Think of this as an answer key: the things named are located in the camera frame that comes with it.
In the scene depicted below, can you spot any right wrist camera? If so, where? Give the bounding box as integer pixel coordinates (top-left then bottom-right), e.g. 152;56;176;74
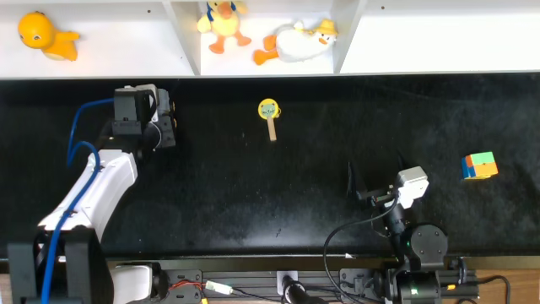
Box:
395;166;430;210

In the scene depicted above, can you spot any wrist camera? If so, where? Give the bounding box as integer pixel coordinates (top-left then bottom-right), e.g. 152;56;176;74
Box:
395;166;430;210
134;84;160;124

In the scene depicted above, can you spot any mounting rail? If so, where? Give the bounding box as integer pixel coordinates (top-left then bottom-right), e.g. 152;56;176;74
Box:
107;255;512;304

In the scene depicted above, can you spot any black cable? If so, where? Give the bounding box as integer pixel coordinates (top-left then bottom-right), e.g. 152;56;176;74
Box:
322;194;400;304

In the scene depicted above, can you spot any yellow rattle drum toy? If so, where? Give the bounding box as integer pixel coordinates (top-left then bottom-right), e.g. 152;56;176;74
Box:
257;98;283;143

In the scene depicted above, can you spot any yellow rubber duck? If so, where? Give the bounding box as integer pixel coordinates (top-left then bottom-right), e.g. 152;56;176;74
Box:
17;11;81;62

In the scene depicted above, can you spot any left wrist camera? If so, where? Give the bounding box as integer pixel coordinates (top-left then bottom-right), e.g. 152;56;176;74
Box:
134;84;160;124

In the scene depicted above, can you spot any blue cable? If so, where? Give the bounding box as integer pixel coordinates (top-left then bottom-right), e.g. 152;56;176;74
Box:
40;97;116;304

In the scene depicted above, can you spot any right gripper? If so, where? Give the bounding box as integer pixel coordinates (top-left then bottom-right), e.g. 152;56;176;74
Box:
347;148;408;207

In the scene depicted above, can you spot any many-coloured puzzle cube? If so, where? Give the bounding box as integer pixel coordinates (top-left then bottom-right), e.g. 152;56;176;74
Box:
461;151;500;181

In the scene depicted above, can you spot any white shelf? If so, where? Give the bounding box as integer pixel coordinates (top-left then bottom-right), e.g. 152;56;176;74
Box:
0;0;540;80

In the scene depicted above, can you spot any white plush duck, yellow hat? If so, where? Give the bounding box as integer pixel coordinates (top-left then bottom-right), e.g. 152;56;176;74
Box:
252;18;339;67

